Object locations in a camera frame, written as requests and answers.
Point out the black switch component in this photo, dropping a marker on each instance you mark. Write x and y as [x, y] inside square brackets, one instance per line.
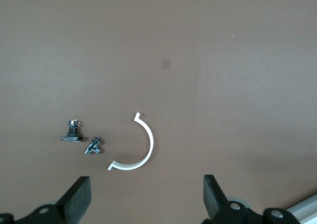
[71, 137]

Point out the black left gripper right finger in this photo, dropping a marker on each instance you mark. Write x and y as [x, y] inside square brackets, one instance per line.
[214, 196]

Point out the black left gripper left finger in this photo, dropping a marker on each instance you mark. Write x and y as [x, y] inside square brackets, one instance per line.
[76, 199]

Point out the white plastic drawer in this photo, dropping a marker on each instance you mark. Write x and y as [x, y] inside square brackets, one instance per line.
[307, 205]

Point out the white semicircular plastic clamp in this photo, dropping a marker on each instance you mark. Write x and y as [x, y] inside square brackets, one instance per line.
[150, 147]

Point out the white drawer cabinet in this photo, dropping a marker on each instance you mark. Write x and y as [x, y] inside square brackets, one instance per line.
[313, 220]

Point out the small chrome metal fitting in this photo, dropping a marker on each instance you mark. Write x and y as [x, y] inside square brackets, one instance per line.
[93, 146]

